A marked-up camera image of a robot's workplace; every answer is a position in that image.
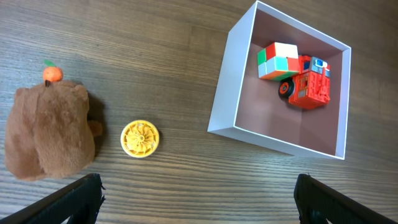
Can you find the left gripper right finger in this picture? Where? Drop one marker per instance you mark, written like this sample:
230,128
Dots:
319,203

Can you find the red toy truck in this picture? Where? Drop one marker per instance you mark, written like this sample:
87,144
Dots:
310,87

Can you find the yellow round fan wheel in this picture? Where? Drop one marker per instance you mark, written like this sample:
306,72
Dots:
139,139

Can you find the white cardboard box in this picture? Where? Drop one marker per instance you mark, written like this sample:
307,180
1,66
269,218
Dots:
249,109

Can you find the brown plush bear with orange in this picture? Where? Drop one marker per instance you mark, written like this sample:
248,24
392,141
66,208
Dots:
48,132

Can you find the colourful puzzle cube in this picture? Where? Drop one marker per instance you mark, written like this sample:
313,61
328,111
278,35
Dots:
278,61

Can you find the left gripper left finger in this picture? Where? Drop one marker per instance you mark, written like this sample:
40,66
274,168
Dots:
78,202

